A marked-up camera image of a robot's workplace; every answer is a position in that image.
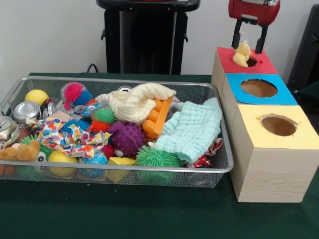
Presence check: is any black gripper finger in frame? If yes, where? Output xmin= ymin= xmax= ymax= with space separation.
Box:
xmin=254 ymin=23 xmax=270 ymax=55
xmin=231 ymin=19 xmax=244 ymax=50

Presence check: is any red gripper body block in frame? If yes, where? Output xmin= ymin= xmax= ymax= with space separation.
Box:
xmin=228 ymin=0 xmax=281 ymax=26

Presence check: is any pale yellow duck plush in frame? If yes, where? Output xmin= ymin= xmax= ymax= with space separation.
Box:
xmin=232 ymin=42 xmax=255 ymax=68

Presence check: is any mint green knitted cloth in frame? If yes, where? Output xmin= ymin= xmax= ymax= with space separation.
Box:
xmin=154 ymin=97 xmax=223 ymax=164

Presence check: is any wooden box with three holes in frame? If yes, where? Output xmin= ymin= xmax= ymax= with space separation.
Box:
xmin=210 ymin=46 xmax=319 ymax=203

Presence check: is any shallow silver mesh bin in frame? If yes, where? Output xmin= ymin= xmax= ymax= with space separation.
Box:
xmin=0 ymin=76 xmax=235 ymax=189

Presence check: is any black office chair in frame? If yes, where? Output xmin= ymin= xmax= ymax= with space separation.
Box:
xmin=286 ymin=3 xmax=319 ymax=87

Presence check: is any dark green cloth side table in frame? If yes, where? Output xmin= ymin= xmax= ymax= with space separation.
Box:
xmin=298 ymin=80 xmax=319 ymax=101

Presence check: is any orange plastic block toy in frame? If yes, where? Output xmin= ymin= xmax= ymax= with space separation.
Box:
xmin=142 ymin=96 xmax=174 ymax=140

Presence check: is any colourful dotted cloth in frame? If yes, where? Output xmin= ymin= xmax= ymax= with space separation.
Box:
xmin=206 ymin=137 xmax=223 ymax=156
xmin=26 ymin=117 xmax=112 ymax=160

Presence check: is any cream knitted cloth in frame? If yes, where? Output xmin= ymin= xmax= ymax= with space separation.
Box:
xmin=95 ymin=83 xmax=177 ymax=125

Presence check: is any green spiky rubber ball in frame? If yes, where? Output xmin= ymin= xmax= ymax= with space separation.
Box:
xmin=135 ymin=145 xmax=181 ymax=184

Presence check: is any purple knobbly ball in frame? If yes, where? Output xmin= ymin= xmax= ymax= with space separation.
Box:
xmin=107 ymin=121 xmax=146 ymax=159

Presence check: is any yellow ball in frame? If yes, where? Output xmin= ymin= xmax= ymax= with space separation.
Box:
xmin=24 ymin=89 xmax=49 ymax=107

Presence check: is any dark green table cloth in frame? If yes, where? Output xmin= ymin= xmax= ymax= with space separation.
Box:
xmin=0 ymin=72 xmax=319 ymax=239

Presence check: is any silver drink can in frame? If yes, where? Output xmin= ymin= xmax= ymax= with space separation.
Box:
xmin=12 ymin=101 xmax=42 ymax=123

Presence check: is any brown plush toy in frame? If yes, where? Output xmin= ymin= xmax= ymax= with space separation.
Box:
xmin=0 ymin=140 xmax=41 ymax=161

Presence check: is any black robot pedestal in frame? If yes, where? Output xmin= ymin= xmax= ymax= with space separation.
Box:
xmin=96 ymin=0 xmax=201 ymax=75

